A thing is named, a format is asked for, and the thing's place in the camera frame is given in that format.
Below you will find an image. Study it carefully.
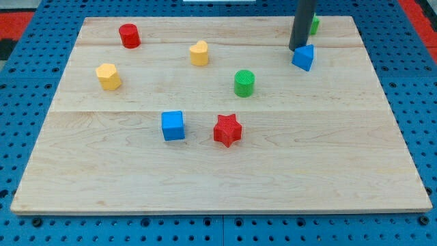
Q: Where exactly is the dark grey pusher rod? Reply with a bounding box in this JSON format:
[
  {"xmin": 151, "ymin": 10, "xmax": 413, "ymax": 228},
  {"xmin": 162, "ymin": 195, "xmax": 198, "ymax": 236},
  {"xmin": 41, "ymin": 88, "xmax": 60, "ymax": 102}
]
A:
[{"xmin": 289, "ymin": 0, "xmax": 317, "ymax": 51}]

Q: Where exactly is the blue triangle block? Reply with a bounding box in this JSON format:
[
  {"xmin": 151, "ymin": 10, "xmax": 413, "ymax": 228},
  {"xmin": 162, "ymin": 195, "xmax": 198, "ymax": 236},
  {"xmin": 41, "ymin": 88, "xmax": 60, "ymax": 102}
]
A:
[{"xmin": 292, "ymin": 44, "xmax": 314, "ymax": 72}]

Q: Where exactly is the red cylinder block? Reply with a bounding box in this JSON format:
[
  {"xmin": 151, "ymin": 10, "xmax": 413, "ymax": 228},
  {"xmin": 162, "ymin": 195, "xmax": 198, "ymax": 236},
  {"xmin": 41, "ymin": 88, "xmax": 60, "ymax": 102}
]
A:
[{"xmin": 119, "ymin": 23, "xmax": 141, "ymax": 49}]

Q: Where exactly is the blue cube block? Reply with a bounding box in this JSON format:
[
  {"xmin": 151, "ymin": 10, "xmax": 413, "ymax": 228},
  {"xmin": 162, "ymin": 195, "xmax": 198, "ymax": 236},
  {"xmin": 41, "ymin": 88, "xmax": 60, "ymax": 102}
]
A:
[{"xmin": 161, "ymin": 111, "xmax": 185, "ymax": 141}]

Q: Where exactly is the green block behind rod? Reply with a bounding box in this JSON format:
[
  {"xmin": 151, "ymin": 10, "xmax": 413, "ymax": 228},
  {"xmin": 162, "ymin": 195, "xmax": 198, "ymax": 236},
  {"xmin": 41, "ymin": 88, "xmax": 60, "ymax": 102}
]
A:
[{"xmin": 310, "ymin": 14, "xmax": 320, "ymax": 36}]

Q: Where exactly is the green cylinder block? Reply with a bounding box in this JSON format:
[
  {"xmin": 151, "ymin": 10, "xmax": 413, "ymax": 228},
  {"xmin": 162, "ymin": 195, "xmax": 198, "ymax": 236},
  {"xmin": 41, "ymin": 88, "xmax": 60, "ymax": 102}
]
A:
[{"xmin": 234, "ymin": 70, "xmax": 255, "ymax": 98}]

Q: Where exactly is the red star block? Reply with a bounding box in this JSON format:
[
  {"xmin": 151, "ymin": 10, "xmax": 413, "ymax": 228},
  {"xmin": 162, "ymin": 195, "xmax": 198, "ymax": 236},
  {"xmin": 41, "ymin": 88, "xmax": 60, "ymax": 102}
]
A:
[{"xmin": 213, "ymin": 114, "xmax": 242, "ymax": 148}]

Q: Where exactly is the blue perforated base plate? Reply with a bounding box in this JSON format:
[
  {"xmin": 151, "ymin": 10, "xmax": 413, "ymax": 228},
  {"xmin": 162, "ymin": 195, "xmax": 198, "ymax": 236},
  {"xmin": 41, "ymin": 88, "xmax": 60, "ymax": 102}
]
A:
[{"xmin": 1, "ymin": 0, "xmax": 436, "ymax": 245}]

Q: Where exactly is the yellow hexagon block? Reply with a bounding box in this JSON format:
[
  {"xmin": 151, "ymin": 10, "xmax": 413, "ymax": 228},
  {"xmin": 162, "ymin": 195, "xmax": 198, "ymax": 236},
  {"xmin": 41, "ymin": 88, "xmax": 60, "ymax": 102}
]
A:
[{"xmin": 96, "ymin": 64, "xmax": 122, "ymax": 90}]

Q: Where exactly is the yellow heart block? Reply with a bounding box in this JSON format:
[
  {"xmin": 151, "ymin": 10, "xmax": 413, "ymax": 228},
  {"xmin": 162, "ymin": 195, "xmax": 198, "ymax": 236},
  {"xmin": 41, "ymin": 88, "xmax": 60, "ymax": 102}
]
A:
[{"xmin": 189, "ymin": 40, "xmax": 209, "ymax": 66}]

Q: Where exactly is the wooden board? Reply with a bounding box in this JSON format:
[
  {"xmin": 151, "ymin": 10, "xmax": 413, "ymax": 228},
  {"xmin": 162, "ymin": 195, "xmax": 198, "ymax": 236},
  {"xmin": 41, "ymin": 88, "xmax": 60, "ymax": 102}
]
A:
[{"xmin": 10, "ymin": 16, "xmax": 432, "ymax": 215}]

